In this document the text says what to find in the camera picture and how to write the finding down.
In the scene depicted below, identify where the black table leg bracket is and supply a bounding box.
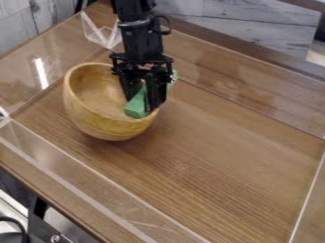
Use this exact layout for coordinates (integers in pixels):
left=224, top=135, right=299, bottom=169
left=29, top=197, right=74, bottom=243

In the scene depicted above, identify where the black cable under table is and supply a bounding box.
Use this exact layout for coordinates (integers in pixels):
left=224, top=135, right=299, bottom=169
left=0, top=215, right=31, bottom=243

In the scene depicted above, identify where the brown wooden bowl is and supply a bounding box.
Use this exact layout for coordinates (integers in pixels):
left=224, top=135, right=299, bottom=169
left=63, top=62, right=160, bottom=141

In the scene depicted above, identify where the clear acrylic tray wall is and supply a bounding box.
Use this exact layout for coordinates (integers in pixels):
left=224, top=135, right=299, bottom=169
left=0, top=114, right=210, bottom=243

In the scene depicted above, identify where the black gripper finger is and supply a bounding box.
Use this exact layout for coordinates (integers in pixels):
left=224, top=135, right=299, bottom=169
left=120, top=71, right=145, bottom=101
left=145, top=73, right=172, bottom=112

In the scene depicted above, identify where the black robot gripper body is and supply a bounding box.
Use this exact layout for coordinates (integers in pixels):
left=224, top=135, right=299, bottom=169
left=111, top=15, right=173, bottom=80

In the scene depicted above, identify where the green rectangular block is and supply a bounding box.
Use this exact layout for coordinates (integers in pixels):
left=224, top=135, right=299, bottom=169
left=125, top=69, right=180, bottom=119

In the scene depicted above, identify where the clear acrylic corner bracket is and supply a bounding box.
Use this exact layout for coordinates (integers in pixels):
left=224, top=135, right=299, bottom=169
left=81, top=11, right=122, bottom=50

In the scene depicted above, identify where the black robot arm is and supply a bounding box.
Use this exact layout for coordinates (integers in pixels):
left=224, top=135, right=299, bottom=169
left=111, top=0, right=174, bottom=112

